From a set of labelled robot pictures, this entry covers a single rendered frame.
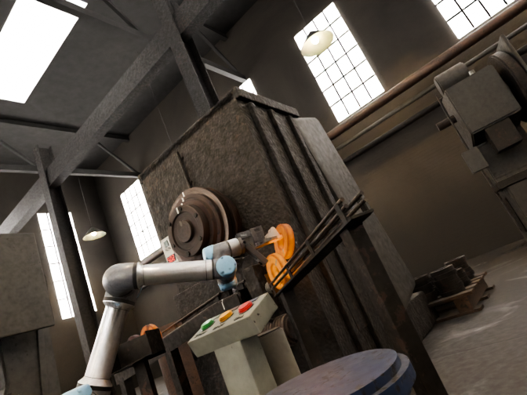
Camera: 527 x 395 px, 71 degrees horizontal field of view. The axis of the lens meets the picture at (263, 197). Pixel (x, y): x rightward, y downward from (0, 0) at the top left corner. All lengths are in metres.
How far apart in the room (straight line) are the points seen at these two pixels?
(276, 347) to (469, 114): 4.83
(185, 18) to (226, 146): 4.62
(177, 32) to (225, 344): 5.91
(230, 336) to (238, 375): 0.10
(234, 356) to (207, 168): 1.43
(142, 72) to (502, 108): 5.54
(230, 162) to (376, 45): 6.73
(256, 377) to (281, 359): 0.16
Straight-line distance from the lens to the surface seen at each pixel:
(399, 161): 7.85
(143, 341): 2.32
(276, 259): 1.55
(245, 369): 0.99
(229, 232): 1.92
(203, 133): 2.28
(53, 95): 11.34
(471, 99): 5.65
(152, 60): 7.00
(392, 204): 7.86
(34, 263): 4.61
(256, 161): 2.00
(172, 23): 6.72
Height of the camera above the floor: 0.58
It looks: 16 degrees up
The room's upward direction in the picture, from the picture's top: 23 degrees counter-clockwise
